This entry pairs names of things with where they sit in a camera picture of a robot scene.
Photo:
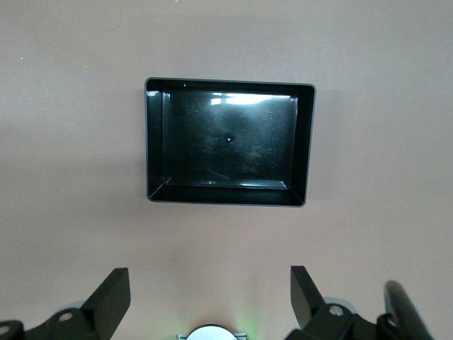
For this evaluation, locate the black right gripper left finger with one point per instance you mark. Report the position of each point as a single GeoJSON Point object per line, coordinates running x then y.
{"type": "Point", "coordinates": [106, 304]}

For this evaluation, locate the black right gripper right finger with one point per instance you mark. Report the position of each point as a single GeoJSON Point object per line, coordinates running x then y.
{"type": "Point", "coordinates": [308, 308]}

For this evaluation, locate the black plastic box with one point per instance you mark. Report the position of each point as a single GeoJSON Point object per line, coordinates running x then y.
{"type": "Point", "coordinates": [226, 141]}

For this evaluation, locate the brown table cover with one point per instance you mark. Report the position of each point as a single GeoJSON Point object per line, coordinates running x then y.
{"type": "Point", "coordinates": [70, 141]}

